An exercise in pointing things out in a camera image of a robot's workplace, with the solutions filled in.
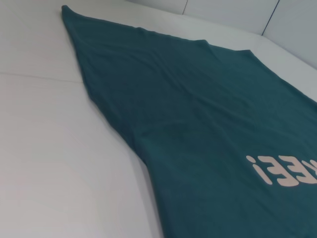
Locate teal blue printed t-shirt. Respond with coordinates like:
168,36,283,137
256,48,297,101
60,4,317,238

